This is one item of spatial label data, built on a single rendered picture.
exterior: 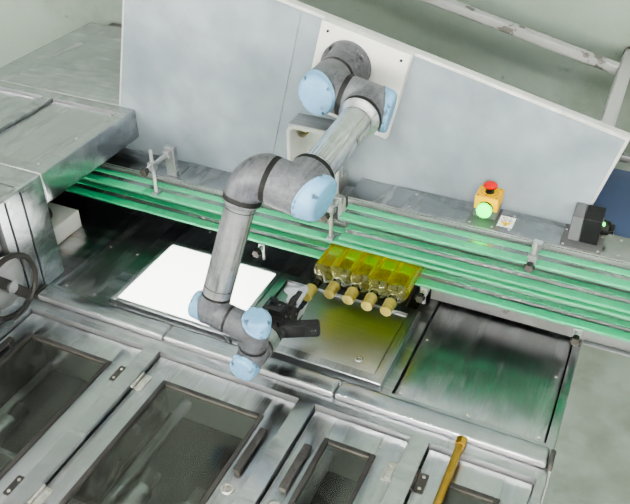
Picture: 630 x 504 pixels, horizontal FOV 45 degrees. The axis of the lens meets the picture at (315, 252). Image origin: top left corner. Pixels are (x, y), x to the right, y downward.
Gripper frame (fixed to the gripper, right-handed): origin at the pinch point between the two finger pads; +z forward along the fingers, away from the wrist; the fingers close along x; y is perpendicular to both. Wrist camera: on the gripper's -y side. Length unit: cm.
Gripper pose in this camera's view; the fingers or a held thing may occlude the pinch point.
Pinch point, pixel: (307, 294)
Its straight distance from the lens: 220.3
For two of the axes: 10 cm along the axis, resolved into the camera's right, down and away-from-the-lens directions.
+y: -9.1, -2.4, 3.5
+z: 4.2, -5.3, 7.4
